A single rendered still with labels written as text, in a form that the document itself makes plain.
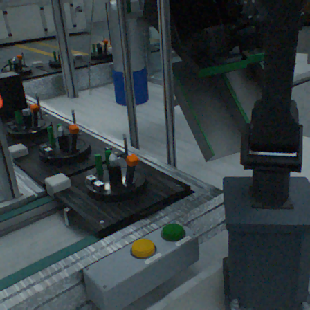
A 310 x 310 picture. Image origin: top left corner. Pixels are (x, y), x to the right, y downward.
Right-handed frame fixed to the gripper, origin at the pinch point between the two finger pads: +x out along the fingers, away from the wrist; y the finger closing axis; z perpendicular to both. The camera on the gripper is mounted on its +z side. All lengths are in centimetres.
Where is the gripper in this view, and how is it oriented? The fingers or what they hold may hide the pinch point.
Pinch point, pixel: (228, 39)
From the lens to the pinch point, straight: 94.0
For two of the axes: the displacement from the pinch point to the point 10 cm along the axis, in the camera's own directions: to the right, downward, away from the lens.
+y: -8.7, 2.7, -4.1
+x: -4.5, -1.2, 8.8
